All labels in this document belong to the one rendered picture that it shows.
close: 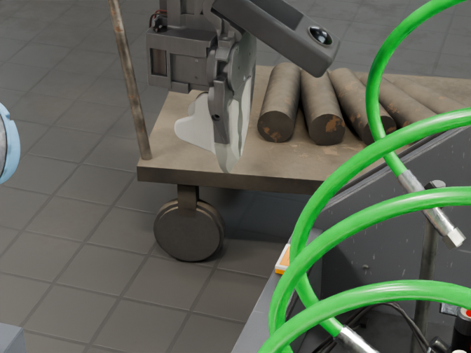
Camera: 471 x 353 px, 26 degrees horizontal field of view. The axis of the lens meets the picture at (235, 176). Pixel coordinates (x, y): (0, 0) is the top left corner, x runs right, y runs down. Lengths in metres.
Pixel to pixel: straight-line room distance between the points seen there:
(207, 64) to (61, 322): 1.89
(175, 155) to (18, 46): 1.60
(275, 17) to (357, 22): 3.51
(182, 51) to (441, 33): 3.47
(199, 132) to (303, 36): 0.14
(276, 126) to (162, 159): 0.32
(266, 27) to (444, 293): 0.30
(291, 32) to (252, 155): 1.88
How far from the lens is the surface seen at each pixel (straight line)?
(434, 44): 4.23
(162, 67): 0.92
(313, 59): 0.88
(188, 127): 0.95
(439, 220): 1.09
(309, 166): 2.71
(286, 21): 0.89
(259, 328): 1.22
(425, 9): 1.00
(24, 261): 2.96
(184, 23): 0.91
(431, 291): 0.70
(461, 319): 1.01
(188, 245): 2.86
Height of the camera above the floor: 1.74
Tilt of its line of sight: 32 degrees down
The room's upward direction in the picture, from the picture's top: straight up
